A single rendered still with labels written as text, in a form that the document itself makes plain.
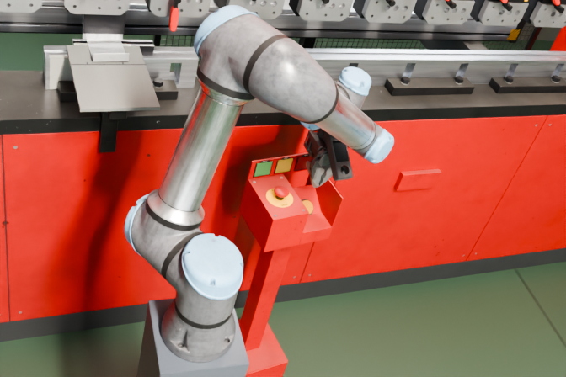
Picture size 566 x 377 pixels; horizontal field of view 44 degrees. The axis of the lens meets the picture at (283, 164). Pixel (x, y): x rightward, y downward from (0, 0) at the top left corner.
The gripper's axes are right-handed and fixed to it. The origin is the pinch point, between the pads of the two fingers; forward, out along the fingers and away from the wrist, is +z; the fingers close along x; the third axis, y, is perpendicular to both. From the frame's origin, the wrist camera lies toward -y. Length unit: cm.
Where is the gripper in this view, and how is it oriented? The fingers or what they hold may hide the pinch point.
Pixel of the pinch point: (317, 185)
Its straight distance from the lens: 181.8
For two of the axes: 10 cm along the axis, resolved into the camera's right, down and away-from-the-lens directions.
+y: -4.2, -7.1, 5.7
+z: -2.5, 7.0, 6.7
